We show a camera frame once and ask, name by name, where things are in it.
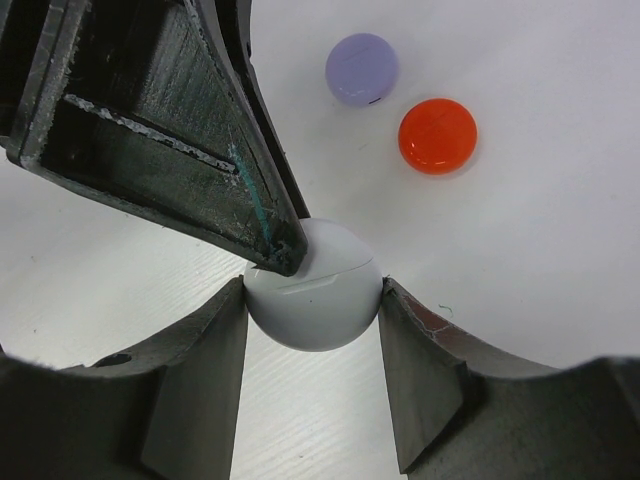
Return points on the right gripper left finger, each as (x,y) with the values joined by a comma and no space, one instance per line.
(165,408)

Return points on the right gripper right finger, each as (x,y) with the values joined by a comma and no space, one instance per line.
(464,409)

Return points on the white earbud charging case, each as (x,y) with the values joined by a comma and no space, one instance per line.
(331,300)

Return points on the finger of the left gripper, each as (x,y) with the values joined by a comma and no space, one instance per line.
(135,105)
(233,20)

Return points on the purple earbud charging case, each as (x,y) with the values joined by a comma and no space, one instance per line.
(361,69)

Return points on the orange earbud charging case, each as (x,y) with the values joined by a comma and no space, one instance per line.
(437,136)

